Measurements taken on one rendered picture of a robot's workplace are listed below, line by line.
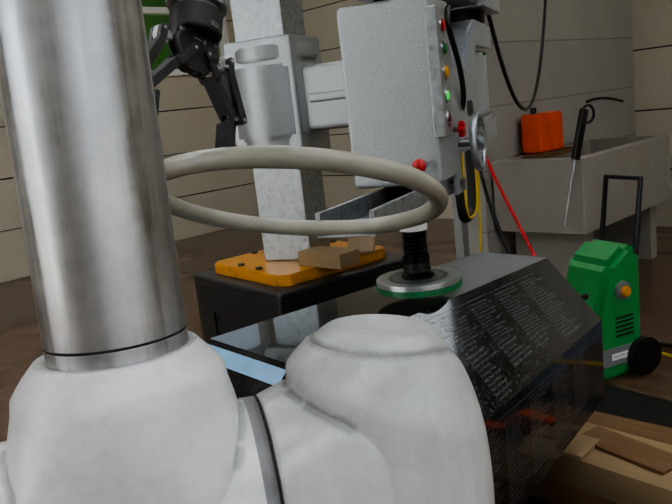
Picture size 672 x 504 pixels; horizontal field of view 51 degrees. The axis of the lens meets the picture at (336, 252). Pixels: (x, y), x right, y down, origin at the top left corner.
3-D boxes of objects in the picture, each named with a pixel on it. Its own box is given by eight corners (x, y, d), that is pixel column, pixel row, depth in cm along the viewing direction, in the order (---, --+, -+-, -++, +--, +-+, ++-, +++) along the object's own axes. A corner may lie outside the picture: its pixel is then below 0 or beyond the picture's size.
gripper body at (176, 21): (192, -10, 95) (187, 54, 94) (236, 16, 102) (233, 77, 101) (155, 6, 100) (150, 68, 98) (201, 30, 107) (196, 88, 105)
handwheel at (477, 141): (453, 169, 191) (449, 113, 188) (491, 167, 187) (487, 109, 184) (441, 177, 177) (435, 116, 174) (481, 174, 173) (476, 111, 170)
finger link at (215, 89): (185, 58, 101) (191, 55, 102) (220, 129, 106) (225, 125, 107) (204, 51, 99) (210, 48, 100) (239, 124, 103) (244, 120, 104)
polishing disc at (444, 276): (464, 268, 188) (464, 264, 188) (455, 290, 168) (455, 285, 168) (385, 272, 194) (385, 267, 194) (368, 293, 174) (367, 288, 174)
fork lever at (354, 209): (400, 195, 202) (399, 178, 201) (468, 191, 195) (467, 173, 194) (300, 239, 139) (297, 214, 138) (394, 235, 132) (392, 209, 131)
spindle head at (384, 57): (397, 181, 204) (382, 19, 195) (474, 175, 196) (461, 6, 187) (354, 201, 172) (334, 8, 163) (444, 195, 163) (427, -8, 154)
